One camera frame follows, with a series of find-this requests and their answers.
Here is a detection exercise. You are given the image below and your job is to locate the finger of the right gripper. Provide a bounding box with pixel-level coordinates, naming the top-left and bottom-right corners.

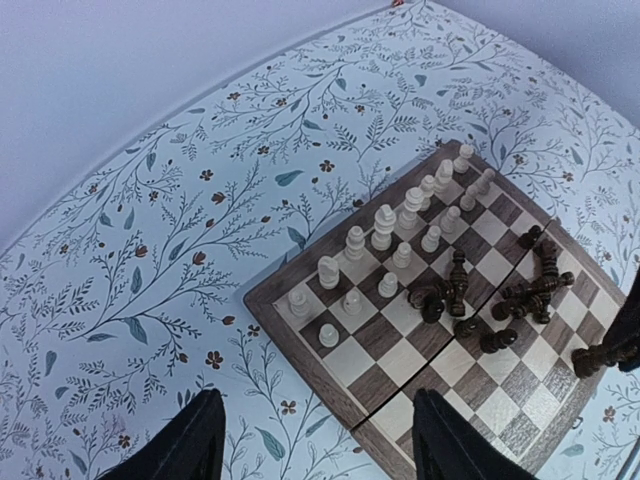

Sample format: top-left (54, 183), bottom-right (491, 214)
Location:
top-left (602, 273), bottom-right (640, 372)

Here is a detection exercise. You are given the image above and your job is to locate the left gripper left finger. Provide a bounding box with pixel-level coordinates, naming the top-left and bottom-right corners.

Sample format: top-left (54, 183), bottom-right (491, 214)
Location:
top-left (102, 389), bottom-right (226, 480)

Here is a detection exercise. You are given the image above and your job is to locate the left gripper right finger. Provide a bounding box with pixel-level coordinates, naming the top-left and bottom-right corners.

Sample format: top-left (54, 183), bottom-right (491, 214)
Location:
top-left (412, 389), bottom-right (535, 480)

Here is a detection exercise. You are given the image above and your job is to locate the dark piece placed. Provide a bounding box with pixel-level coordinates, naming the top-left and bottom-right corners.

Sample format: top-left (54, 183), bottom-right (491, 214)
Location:
top-left (571, 344), bottom-right (617, 379)

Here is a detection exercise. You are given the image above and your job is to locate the wooden chess board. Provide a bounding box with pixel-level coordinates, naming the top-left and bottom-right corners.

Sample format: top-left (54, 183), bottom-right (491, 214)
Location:
top-left (244, 140), bottom-right (625, 479)

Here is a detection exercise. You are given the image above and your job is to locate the pile of dark pieces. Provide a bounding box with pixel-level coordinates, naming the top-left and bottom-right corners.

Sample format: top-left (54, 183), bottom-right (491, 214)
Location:
top-left (407, 224), bottom-right (576, 354)

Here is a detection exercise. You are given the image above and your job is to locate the row of white pieces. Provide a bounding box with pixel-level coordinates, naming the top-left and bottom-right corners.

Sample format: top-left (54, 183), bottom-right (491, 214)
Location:
top-left (274, 158), bottom-right (519, 363)

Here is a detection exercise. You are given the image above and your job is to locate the floral patterned table mat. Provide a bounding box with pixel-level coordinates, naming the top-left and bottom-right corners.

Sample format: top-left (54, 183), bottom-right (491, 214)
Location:
top-left (1, 1), bottom-right (639, 479)

